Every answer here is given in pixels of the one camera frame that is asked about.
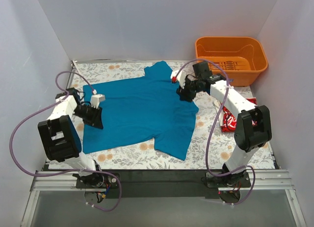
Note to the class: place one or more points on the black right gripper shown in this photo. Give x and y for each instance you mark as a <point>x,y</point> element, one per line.
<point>186,92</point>

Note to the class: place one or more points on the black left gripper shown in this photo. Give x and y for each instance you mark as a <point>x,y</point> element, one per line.
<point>90,115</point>

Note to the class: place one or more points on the teal blue t shirt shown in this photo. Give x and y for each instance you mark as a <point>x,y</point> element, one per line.
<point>139,109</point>

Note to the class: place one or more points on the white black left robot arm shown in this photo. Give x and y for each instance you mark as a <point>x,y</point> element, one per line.
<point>61,141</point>

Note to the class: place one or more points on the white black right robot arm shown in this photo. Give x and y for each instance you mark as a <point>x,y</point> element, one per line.
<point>253,125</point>

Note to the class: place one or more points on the folded red printed t shirt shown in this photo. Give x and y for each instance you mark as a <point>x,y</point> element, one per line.
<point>227,120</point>

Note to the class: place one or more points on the floral patterned table mat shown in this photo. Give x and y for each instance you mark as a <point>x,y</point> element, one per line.
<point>143,155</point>

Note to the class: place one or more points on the orange plastic basket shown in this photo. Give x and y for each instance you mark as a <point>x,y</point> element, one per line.
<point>242,58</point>

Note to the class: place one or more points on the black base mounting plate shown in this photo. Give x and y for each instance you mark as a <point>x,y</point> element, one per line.
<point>208,187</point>

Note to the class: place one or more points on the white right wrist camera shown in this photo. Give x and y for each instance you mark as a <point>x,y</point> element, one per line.
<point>178,77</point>

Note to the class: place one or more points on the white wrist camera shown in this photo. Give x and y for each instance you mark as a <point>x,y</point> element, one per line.
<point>178,77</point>
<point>96,99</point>

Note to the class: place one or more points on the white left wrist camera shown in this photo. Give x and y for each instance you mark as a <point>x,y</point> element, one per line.
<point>96,99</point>

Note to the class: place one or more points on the aluminium frame rail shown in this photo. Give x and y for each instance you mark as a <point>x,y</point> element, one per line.
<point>262,179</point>

